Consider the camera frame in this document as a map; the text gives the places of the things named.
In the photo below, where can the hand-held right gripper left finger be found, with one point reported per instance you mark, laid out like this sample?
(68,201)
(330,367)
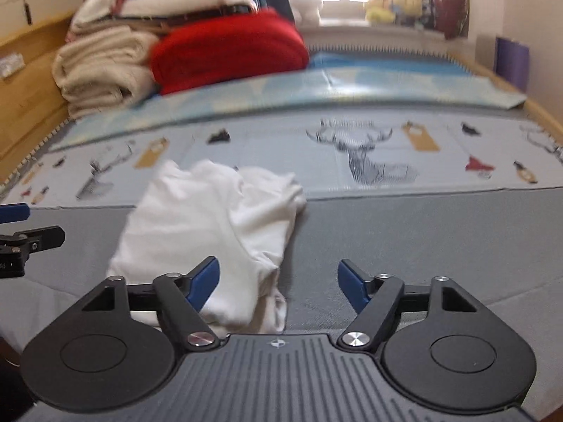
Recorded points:
(204,283)

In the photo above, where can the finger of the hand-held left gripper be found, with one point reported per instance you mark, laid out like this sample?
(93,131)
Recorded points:
(44,237)
(13,213)

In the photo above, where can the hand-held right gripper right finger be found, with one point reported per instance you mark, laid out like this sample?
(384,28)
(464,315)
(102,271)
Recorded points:
(354,288)

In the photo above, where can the white shirt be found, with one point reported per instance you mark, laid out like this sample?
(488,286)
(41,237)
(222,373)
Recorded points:
(198,220)

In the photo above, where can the deer-print bedsheet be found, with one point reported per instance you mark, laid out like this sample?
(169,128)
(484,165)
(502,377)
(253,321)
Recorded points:
(272,158)

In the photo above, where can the cream fleece folded blanket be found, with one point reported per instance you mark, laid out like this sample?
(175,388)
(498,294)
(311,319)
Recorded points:
(101,70)

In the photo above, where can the blue leaf-pattern blanket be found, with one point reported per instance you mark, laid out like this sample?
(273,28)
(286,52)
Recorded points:
(308,88)

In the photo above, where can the pink and white folded cloth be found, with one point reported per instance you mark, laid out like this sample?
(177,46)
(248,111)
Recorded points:
(99,4)

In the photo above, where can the red folded blanket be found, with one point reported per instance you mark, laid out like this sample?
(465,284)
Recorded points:
(228,52)

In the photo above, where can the white window sill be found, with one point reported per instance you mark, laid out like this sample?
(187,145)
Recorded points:
(374,33)

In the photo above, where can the white folded quilt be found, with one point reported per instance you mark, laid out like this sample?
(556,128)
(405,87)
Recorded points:
(184,0)

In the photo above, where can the purple box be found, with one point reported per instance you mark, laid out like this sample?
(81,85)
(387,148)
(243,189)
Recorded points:
(512,63)

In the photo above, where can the white plush toy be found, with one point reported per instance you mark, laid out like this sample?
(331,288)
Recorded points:
(307,6)

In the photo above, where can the round-faced yellow plush toy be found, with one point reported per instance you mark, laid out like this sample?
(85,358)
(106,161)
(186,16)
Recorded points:
(407,5)

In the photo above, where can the dark red cushion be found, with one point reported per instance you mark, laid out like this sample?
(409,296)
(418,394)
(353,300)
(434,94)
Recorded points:
(451,9)

